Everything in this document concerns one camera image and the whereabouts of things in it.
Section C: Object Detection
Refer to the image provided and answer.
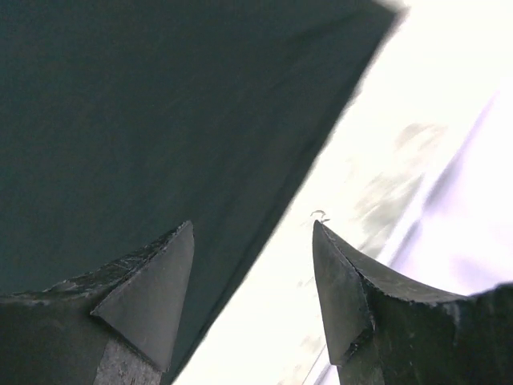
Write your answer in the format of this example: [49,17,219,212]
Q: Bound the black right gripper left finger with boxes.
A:
[1,222,194,385]

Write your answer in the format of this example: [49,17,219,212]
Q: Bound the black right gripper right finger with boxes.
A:
[313,223,512,385]

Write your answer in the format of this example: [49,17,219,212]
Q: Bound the black t-shirt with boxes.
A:
[1,1,397,384]

